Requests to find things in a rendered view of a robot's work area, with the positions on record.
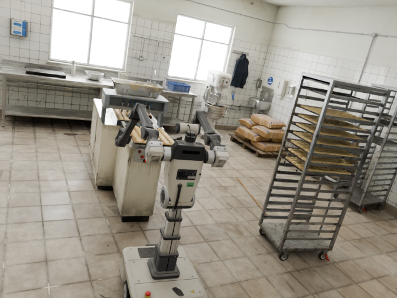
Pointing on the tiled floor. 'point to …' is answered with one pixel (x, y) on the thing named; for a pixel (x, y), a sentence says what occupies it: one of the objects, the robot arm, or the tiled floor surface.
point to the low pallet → (254, 148)
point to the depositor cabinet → (104, 145)
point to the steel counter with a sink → (9, 68)
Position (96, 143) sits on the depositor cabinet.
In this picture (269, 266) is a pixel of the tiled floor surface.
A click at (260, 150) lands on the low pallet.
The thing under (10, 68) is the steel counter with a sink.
